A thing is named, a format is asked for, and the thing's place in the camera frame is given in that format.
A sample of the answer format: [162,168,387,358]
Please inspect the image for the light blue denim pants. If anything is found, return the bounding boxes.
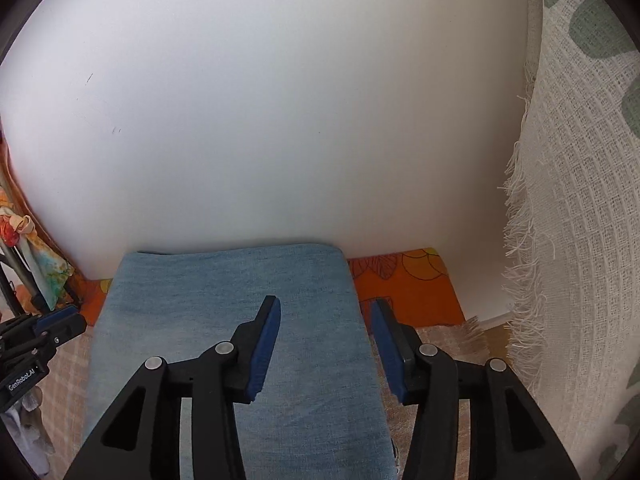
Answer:
[81,242,399,480]

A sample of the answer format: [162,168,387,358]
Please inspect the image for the left hand in white glove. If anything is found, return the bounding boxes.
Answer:
[1,387,54,478]

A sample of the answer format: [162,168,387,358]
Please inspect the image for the orange floral fabric scarf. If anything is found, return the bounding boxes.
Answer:
[1,188,75,312]

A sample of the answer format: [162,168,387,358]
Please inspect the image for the folded silver black tripod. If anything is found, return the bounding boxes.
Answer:
[1,244,49,315]

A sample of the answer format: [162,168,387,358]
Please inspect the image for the beige plaid bed blanket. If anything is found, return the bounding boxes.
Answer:
[40,318,489,479]

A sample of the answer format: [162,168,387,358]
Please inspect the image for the orange floral bed sheet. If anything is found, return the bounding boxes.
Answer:
[0,138,467,328]

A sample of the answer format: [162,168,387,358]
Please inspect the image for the white green leaf pillow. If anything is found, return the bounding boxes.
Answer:
[504,0,639,479]

